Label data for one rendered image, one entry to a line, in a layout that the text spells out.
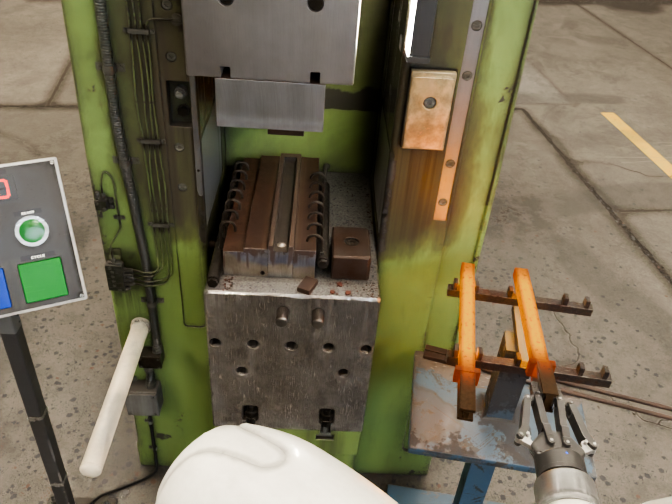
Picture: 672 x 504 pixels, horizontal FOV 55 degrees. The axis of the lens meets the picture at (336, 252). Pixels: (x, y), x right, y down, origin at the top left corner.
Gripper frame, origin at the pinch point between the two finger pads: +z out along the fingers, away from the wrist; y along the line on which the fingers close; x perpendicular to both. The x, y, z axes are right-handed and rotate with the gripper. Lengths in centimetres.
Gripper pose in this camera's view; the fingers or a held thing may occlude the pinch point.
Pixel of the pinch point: (544, 384)
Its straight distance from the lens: 122.6
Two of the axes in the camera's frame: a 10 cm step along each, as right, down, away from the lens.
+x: 0.7, -8.2, -5.7
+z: 1.2, -5.6, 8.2
